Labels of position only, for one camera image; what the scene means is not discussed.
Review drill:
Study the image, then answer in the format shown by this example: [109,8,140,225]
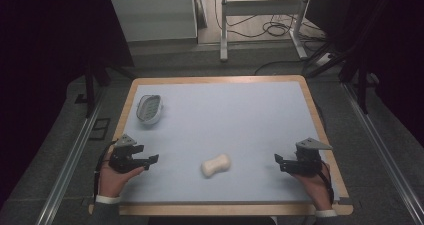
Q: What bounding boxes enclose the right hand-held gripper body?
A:
[292,137,334,178]

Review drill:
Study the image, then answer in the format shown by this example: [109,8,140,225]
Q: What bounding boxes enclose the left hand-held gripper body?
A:
[108,133,148,175]

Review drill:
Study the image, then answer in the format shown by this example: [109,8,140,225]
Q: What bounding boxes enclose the person's left hand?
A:
[98,150,146,200]

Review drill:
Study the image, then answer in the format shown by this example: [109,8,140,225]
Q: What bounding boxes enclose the person's right hand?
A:
[292,162,333,212]

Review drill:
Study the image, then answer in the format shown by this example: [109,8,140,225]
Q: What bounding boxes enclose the white soap dish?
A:
[136,94,164,126]

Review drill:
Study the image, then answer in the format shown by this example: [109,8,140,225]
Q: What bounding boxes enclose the pale grey table mat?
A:
[119,80,341,204]

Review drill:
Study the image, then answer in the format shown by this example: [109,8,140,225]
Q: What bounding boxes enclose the cream soap bar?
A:
[200,153,232,179]

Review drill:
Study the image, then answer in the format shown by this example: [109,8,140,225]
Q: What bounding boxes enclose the black metal stand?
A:
[83,59,137,119]
[304,0,398,116]

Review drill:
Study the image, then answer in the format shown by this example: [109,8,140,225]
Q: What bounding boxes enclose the white power strip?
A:
[314,52,335,68]

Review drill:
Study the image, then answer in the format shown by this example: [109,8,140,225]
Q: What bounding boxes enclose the white cabinet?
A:
[109,0,199,43]

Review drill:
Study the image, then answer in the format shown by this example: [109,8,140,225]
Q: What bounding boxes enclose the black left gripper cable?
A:
[93,140,118,199]

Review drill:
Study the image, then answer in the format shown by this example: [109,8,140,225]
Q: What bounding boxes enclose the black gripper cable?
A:
[93,140,118,199]
[318,160,336,206]

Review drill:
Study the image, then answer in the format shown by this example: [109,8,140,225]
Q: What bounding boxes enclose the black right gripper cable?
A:
[318,160,336,206]

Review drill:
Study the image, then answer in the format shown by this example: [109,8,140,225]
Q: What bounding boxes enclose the aluminium floor rail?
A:
[341,82,424,225]
[34,92,105,225]

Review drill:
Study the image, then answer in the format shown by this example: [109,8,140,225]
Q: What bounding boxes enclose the black floor cables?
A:
[213,0,329,77]

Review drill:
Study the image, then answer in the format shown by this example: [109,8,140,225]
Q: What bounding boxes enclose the white metal desk frame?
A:
[219,0,314,63]

